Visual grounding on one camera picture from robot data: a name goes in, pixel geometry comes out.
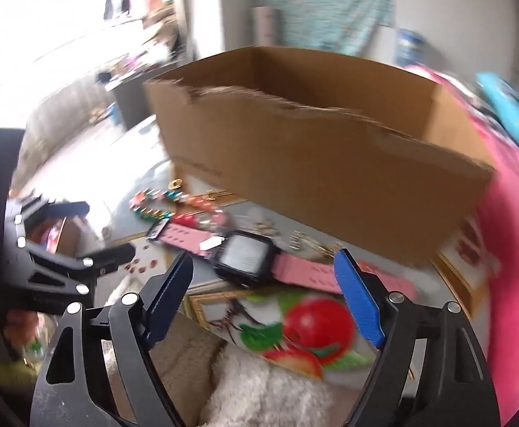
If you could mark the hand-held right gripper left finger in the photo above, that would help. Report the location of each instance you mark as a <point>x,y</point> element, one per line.
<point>170,293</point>

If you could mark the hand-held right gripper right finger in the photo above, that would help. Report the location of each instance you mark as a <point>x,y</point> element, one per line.
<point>358,302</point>

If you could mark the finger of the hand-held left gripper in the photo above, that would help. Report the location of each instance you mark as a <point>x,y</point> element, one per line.
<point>103,259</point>
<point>50,211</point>

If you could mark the brown cardboard box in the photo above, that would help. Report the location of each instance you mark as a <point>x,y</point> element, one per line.
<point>308,164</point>

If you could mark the red box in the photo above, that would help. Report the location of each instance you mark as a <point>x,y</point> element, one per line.
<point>57,238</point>

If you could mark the fruit print tablecloth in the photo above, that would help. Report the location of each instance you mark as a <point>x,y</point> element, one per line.
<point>286,320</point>

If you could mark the gold earring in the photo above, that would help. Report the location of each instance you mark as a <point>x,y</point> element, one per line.
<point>265,229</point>

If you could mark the white fleece garment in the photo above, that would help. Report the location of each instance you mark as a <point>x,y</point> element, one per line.
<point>264,391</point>

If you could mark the pink floral blanket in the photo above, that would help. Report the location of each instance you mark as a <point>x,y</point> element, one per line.
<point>513,240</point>

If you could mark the teal printed pillow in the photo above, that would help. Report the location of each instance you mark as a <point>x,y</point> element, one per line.
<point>508,102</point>

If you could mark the white paper roll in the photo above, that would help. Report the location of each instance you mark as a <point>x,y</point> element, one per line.
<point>266,26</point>

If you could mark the teal floral wall cloth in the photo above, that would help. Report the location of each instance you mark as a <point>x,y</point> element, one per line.
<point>322,4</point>

